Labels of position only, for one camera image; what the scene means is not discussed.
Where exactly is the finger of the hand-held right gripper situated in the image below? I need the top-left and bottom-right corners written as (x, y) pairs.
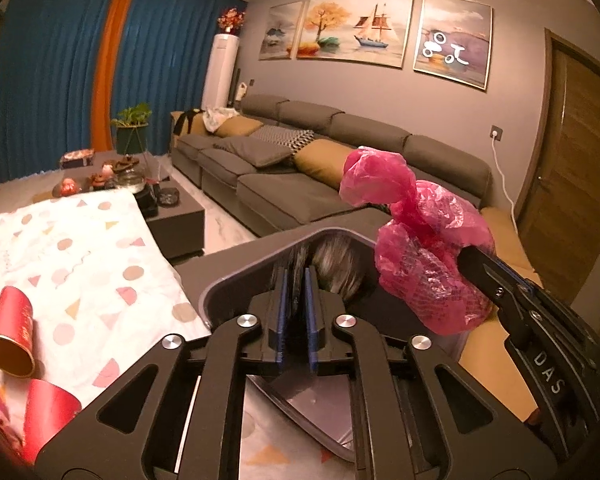
top-left (457, 244), bottom-right (546, 342)
top-left (492, 256), bottom-right (546, 293)

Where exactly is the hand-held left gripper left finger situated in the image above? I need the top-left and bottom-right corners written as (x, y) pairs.
top-left (34, 267), bottom-right (293, 480)

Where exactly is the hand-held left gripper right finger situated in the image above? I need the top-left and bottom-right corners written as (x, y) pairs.
top-left (305, 266), bottom-right (568, 480)

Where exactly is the grey plastic bin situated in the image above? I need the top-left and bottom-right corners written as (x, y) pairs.
top-left (199, 225), bottom-right (496, 471)

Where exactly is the pink plastic bag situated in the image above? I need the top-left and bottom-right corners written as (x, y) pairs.
top-left (339, 146), bottom-right (498, 335)

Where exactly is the red cylindrical can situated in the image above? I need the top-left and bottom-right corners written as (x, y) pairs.
top-left (22, 379), bottom-right (83, 463)
top-left (0, 286), bottom-right (36, 378)

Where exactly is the grey sectional sofa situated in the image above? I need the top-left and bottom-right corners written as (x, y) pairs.
top-left (171, 94), bottom-right (548, 396)

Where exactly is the wooden door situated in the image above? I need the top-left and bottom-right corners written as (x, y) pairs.
top-left (512, 27), bottom-right (600, 311)

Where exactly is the dark grey coffee table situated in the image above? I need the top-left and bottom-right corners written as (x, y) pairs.
top-left (0, 149), bottom-right (206, 261)

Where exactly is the large yellow cushion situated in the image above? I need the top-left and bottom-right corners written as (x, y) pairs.
top-left (294, 139), bottom-right (361, 186)

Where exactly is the flat grey cushion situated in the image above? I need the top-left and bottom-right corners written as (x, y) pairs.
top-left (214, 137), bottom-right (293, 168)

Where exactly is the houndstooth cushion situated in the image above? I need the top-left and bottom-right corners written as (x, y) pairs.
top-left (252, 125), bottom-right (316, 153)

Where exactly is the small yellow cushion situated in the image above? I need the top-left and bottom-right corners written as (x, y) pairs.
top-left (215, 117), bottom-right (263, 138)

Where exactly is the glass kettle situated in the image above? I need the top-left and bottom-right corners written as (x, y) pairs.
top-left (116, 167), bottom-right (143, 190)

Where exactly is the white cloth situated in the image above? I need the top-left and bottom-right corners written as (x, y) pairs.
top-left (202, 107), bottom-right (241, 133)

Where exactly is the patterned white tablecloth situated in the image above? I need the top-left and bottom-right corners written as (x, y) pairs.
top-left (0, 192), bottom-right (353, 480)

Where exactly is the black and yellow bag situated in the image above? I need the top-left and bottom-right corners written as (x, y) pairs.
top-left (172, 109), bottom-right (208, 136)

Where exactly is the purple landscape painting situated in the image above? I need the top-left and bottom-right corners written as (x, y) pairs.
top-left (412, 0), bottom-right (494, 92)

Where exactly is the green potted plant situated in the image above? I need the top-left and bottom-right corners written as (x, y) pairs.
top-left (111, 102), bottom-right (153, 156)

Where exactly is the small red figurine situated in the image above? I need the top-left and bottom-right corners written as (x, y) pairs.
top-left (52, 177), bottom-right (81, 198)

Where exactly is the white standing air conditioner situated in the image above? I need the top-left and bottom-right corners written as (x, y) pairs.
top-left (201, 34), bottom-right (242, 108)

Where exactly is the decorated gift box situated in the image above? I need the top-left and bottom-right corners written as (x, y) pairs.
top-left (60, 149), bottom-right (97, 168)

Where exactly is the wide sailboat painting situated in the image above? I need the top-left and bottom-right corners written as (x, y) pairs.
top-left (292, 0), bottom-right (416, 70)

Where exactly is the blue curtain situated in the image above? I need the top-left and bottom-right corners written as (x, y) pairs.
top-left (0, 0), bottom-right (116, 188)
top-left (112, 0), bottom-right (251, 153)

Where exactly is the small landscape painting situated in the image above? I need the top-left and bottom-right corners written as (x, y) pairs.
top-left (258, 1), bottom-right (305, 61)

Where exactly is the red flower arrangement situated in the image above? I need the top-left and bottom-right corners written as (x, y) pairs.
top-left (216, 7), bottom-right (247, 36)

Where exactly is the orange curtain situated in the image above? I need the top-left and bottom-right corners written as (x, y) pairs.
top-left (87, 0), bottom-right (141, 151)

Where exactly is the white power cable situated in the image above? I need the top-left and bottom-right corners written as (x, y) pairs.
top-left (492, 135), bottom-right (523, 231)

